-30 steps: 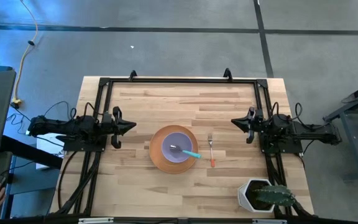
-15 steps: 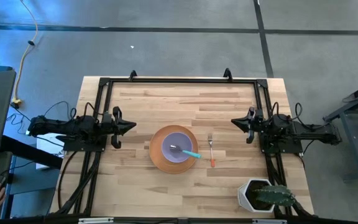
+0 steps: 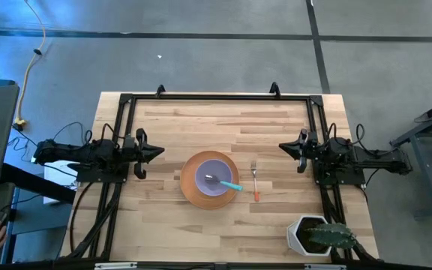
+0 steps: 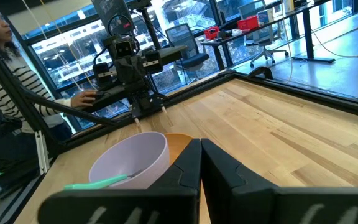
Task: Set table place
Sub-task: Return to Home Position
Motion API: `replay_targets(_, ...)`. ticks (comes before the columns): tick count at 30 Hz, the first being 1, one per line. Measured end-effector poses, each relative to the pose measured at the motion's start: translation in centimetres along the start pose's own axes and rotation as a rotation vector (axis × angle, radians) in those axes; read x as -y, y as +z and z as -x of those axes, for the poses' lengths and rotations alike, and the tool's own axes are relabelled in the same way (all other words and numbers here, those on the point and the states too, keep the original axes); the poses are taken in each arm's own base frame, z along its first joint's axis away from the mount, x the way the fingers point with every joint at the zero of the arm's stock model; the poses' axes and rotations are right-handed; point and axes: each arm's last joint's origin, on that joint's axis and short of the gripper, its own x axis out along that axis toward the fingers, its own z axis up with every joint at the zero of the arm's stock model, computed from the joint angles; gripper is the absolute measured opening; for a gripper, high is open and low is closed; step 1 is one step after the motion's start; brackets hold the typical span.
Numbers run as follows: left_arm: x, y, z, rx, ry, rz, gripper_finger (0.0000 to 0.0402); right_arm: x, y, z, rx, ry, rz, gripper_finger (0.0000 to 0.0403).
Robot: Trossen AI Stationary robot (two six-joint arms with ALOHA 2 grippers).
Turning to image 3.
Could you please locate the green cactus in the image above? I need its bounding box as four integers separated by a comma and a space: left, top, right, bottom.
305, 223, 358, 251

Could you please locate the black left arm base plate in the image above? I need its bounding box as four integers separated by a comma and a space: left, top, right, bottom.
75, 163, 128, 185

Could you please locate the yellow floor cable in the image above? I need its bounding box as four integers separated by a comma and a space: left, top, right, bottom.
13, 0, 48, 131

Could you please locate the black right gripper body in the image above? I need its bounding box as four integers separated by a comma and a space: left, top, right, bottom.
296, 128, 320, 175

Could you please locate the orange handled metal fork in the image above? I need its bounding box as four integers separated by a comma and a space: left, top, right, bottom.
250, 160, 261, 203

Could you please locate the white geometric plant pot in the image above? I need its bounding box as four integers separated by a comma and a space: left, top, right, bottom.
286, 214, 333, 258

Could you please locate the black aluminium table frame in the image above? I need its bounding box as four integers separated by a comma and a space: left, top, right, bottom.
61, 82, 380, 266

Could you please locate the dark side desk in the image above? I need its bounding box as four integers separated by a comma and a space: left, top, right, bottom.
0, 163, 77, 266

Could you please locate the dark metal cart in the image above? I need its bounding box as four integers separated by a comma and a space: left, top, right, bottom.
388, 93, 432, 221

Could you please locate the white paper sheet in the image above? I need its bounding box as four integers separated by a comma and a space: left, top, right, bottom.
43, 159, 80, 206

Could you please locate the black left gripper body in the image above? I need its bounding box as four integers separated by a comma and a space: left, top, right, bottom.
124, 127, 149, 181

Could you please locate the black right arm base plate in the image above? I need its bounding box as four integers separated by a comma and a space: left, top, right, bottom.
313, 155, 367, 187

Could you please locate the purple bowl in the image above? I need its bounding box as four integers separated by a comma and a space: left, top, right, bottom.
194, 159, 234, 197

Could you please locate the teal handled metal spoon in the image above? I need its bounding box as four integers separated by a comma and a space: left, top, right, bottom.
204, 174, 244, 192

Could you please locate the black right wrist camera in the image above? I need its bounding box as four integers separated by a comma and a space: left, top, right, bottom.
307, 130, 320, 149

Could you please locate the orange plate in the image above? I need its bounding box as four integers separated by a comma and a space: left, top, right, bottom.
179, 150, 241, 210

